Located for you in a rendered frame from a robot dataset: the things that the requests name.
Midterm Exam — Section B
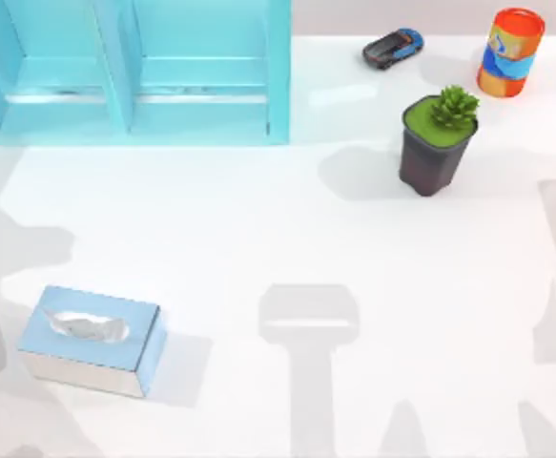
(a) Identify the blue and black toy car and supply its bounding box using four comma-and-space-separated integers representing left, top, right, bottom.
361, 27, 425, 71

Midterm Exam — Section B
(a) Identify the blue tissue box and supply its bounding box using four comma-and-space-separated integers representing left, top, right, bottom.
17, 284, 168, 399

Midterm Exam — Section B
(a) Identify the light blue rack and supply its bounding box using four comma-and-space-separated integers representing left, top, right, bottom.
0, 0, 292, 147

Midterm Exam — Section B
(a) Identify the orange and blue can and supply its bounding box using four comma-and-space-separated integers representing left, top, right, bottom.
477, 8, 546, 98

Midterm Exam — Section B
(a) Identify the black plant pot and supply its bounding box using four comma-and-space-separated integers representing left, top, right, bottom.
398, 85, 481, 198

